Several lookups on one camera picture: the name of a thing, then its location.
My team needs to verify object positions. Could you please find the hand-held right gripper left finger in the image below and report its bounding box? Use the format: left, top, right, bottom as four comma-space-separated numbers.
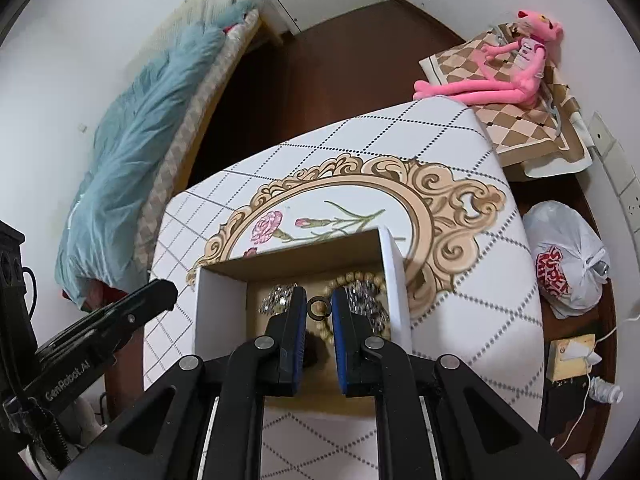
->
82, 287, 308, 480

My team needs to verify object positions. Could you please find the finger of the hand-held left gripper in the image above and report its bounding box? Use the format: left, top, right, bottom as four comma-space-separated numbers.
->
37, 279, 178, 361

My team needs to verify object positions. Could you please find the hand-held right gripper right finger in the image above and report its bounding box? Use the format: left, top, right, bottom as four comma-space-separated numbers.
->
330, 287, 581, 480

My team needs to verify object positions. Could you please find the thick silver chain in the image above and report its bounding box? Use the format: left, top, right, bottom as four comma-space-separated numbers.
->
345, 282, 392, 333

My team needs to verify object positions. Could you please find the thin silver necklace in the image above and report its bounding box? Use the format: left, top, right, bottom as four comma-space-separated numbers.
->
259, 284, 301, 317

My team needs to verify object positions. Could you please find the wooden bead bracelet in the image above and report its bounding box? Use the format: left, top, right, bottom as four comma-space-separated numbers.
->
320, 270, 388, 346

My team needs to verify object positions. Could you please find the cardboard box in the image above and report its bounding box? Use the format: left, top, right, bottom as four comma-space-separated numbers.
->
192, 226, 413, 396

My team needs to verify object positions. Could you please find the white diamond-pattern tablecloth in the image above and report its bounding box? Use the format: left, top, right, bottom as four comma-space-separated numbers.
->
142, 97, 546, 480

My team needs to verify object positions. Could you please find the light blue duvet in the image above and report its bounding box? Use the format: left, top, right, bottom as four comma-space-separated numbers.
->
55, 0, 251, 308

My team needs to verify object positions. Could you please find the tissue box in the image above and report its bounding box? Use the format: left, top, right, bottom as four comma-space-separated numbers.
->
546, 334, 603, 383

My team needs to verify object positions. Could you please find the black case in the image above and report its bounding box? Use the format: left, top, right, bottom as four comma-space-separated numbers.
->
542, 377, 601, 446

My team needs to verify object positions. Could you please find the white plastic bag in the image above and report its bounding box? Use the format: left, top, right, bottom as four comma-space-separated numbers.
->
522, 200, 612, 321

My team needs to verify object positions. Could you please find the brown checkered cushion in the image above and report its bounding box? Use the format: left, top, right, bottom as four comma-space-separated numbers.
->
419, 22, 593, 178

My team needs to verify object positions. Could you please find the pink plush toy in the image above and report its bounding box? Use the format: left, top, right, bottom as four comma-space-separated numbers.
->
412, 8, 565, 107

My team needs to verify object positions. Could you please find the teal pillow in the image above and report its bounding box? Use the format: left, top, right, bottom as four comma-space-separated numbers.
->
220, 0, 261, 31

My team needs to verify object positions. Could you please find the white wall outlet strip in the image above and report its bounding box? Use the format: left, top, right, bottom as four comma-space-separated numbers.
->
587, 110, 640, 236

